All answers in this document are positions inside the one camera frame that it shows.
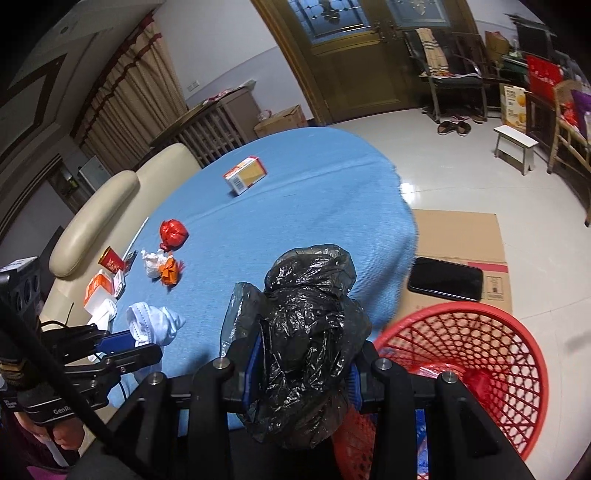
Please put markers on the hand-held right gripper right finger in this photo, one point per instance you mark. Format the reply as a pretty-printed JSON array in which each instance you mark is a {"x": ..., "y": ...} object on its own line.
[{"x": 354, "y": 387}]

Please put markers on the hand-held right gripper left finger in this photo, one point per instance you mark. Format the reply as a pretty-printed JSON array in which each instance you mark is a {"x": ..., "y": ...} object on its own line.
[{"x": 255, "y": 374}]

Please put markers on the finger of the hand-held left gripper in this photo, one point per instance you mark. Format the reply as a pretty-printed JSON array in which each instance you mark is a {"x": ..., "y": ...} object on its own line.
[
  {"x": 138, "y": 357},
  {"x": 117, "y": 341}
]

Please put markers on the white cloth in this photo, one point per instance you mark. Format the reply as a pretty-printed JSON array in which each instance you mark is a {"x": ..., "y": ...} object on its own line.
[{"x": 154, "y": 323}]

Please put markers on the black plastic bag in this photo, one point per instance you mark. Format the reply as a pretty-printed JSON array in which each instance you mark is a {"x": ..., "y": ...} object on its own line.
[{"x": 300, "y": 346}]

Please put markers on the orange plastic bag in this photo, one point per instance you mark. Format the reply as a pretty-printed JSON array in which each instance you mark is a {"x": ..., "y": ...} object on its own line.
[{"x": 170, "y": 273}]

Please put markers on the small red plastic bag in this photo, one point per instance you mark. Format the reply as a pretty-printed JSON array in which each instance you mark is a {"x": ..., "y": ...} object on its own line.
[{"x": 173, "y": 233}]

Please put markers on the red mesh basket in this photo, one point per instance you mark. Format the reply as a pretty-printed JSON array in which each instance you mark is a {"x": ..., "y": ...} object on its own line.
[{"x": 508, "y": 350}]

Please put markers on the orange white carton box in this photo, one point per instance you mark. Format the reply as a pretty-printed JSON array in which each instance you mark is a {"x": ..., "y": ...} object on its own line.
[{"x": 247, "y": 177}]

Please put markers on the person's left hand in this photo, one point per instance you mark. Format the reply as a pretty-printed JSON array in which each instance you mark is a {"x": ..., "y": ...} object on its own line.
[{"x": 69, "y": 434}]

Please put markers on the white paper tissue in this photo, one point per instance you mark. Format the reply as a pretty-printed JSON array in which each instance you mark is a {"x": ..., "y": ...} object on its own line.
[{"x": 104, "y": 314}]

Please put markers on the orange tissue box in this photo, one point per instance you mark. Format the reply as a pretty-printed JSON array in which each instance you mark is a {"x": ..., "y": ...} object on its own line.
[{"x": 98, "y": 288}]

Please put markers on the small white red box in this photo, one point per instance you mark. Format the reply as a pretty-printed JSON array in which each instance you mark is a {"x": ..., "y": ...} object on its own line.
[{"x": 119, "y": 282}]

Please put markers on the red paper cup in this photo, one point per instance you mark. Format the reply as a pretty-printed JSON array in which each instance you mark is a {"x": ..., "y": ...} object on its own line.
[{"x": 112, "y": 261}]

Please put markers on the small black case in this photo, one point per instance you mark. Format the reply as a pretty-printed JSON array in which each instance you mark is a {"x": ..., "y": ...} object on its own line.
[{"x": 129, "y": 261}]

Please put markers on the white plastic bag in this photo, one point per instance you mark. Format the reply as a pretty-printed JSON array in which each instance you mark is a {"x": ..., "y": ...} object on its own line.
[{"x": 152, "y": 265}]

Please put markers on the thin white stick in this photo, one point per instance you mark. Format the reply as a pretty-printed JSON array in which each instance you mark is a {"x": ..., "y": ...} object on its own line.
[{"x": 135, "y": 237}]

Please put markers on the beige leather sofa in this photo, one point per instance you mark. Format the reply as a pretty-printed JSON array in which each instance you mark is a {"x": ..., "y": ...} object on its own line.
[{"x": 92, "y": 221}]

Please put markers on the black smartphone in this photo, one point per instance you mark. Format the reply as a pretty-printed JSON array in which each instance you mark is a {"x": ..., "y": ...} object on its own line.
[{"x": 443, "y": 279}]

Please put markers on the white standing air conditioner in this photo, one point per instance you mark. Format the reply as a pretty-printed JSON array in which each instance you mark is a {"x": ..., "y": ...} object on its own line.
[{"x": 94, "y": 174}]

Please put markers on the flat cardboard sheet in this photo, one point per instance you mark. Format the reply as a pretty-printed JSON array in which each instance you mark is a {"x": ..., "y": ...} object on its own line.
[{"x": 461, "y": 235}]

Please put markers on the wooden slatted crib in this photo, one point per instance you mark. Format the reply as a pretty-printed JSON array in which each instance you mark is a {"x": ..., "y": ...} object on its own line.
[{"x": 217, "y": 124}]

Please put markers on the beige striped curtains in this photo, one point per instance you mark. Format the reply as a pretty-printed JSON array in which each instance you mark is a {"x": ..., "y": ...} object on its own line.
[{"x": 129, "y": 92}]

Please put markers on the small clear container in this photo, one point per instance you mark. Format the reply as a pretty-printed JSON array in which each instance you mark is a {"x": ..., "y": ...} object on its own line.
[{"x": 265, "y": 115}]

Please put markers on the pink cloth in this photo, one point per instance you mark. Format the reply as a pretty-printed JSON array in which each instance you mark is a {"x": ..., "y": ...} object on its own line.
[{"x": 218, "y": 95}]

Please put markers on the small white stool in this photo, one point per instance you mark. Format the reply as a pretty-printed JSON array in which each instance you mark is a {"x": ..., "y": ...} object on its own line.
[{"x": 515, "y": 141}]

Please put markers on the wooden double door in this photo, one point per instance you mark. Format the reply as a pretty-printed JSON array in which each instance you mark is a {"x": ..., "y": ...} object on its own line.
[{"x": 360, "y": 83}]

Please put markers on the yellow printed carton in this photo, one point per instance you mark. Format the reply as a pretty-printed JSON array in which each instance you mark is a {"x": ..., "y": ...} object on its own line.
[{"x": 514, "y": 106}]

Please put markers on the black metal chair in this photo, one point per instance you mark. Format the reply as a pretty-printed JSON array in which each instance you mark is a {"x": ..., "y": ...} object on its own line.
[{"x": 461, "y": 81}]

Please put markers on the small dark wooden chair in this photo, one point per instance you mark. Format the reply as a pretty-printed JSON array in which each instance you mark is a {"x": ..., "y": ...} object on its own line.
[{"x": 540, "y": 113}]

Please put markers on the bamboo armchair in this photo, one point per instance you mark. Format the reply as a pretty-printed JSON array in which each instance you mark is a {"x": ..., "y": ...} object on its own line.
[{"x": 568, "y": 134}]

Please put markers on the plaid scarf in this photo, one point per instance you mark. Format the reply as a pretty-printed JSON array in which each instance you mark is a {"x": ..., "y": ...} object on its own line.
[{"x": 430, "y": 50}]

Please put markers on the purple bag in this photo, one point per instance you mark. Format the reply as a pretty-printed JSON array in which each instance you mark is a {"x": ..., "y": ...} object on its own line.
[{"x": 581, "y": 101}]

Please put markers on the red gift bag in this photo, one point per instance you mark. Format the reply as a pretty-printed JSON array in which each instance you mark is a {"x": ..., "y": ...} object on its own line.
[{"x": 545, "y": 74}]

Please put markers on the tall brown cardboard box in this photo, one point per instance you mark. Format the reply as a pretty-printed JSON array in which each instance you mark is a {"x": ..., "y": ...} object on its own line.
[{"x": 497, "y": 45}]

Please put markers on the black monitor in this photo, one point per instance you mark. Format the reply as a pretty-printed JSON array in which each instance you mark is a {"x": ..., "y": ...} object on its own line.
[{"x": 535, "y": 34}]

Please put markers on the white wall socket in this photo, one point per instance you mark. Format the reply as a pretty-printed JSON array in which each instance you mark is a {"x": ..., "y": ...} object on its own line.
[{"x": 194, "y": 85}]

